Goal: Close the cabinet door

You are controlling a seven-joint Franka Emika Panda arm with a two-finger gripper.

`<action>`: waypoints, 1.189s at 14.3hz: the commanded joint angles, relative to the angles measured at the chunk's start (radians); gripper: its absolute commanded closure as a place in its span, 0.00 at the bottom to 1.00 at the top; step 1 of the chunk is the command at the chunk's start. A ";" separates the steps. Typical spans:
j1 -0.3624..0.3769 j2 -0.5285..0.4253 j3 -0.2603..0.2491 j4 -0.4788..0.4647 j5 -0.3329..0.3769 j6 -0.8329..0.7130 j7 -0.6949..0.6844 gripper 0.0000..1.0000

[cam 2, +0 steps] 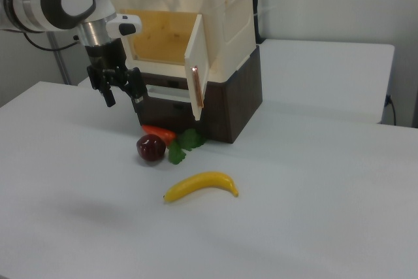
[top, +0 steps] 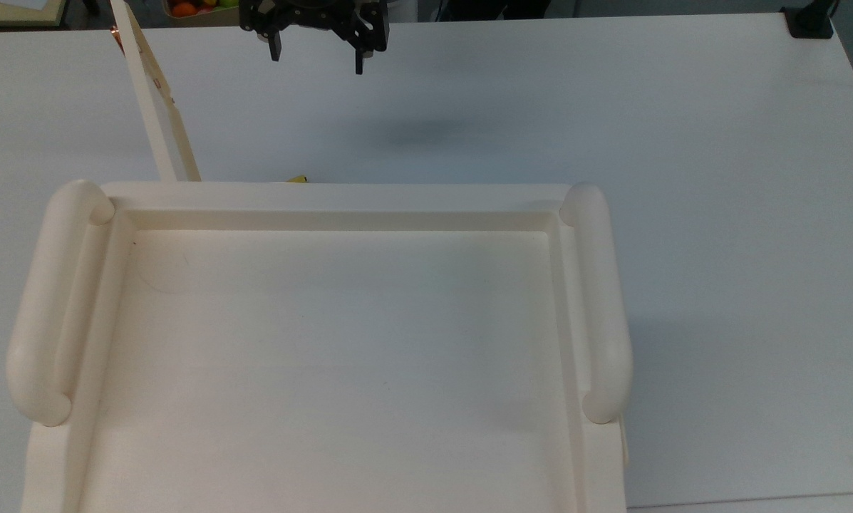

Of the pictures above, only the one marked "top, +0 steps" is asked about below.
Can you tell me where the black table clamp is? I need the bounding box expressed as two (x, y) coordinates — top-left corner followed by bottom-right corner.
(780, 0), (841, 39)

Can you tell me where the cardboard fruit box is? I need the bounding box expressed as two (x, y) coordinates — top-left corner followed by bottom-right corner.
(162, 0), (257, 27)

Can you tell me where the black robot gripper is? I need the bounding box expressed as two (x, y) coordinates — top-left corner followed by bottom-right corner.
(239, 0), (390, 76)

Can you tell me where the cream cart top tray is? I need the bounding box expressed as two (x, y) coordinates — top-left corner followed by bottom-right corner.
(6, 180), (634, 513)

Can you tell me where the wooden side table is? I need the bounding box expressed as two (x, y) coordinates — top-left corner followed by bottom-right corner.
(0, 0), (68, 29)

